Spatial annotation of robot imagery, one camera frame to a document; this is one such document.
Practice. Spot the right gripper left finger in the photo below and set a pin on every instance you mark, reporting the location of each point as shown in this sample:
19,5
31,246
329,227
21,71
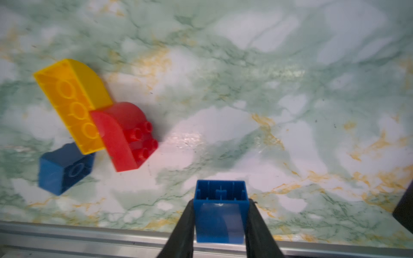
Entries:
181,242

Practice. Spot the aluminium front rail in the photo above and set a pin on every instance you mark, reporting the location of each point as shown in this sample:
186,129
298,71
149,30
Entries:
29,240

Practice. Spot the small blue lego brick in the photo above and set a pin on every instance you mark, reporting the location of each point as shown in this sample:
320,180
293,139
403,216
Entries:
61,169

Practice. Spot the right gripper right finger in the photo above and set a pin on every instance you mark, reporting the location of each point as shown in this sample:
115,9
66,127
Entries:
259,241

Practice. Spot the red curved lego brick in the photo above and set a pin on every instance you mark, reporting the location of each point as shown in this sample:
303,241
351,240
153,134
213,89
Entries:
126,134

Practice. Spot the blue lego brick front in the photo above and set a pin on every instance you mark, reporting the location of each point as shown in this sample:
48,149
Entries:
221,211

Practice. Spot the yellow long lego brick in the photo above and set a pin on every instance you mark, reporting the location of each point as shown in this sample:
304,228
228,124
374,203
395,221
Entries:
74,90

